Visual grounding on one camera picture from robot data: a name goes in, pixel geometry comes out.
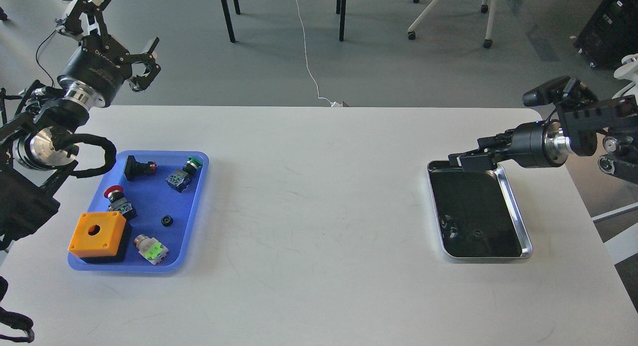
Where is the black cylindrical gripper body image-right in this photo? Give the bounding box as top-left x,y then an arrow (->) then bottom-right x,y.
508,121 -> 571,168

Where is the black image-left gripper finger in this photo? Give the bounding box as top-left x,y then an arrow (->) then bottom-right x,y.
55,0 -> 112,45
120,36 -> 161,93

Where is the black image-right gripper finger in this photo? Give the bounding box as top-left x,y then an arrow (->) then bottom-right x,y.
448,129 -> 513,167
458,152 -> 512,173

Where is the black cylindrical gripper body image-left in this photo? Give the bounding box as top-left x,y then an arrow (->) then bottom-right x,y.
57,39 -> 132,108

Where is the silver metal tray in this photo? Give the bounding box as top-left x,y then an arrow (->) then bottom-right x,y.
427,161 -> 533,263

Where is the blue plastic tray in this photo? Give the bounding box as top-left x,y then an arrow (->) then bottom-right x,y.
67,150 -> 209,274

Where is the black table leg left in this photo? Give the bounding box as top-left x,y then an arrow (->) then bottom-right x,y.
220,0 -> 241,43

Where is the black table leg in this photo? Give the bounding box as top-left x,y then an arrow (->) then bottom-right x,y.
335,0 -> 347,42
220,0 -> 241,43

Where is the red mushroom push button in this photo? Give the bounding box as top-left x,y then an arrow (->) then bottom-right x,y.
103,185 -> 137,220

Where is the black equipment case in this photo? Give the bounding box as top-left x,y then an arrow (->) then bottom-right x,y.
573,0 -> 638,69

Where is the white rolling chair base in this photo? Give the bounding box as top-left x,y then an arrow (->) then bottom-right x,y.
407,0 -> 498,49

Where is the orange and black button box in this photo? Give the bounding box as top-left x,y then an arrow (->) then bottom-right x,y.
67,211 -> 132,264

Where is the black table leg right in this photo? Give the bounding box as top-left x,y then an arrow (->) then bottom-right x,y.
335,0 -> 347,42

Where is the black cable on floor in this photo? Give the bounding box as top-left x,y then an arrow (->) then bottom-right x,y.
30,0 -> 125,87

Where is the black selector switch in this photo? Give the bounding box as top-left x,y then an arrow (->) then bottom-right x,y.
123,155 -> 157,181

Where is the green push button switch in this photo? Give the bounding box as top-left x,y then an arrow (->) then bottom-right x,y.
165,157 -> 203,193

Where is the silver and green switch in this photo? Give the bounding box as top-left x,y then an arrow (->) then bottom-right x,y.
134,234 -> 169,266

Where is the white cable on floor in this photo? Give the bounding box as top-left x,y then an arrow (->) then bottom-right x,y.
292,0 -> 344,108

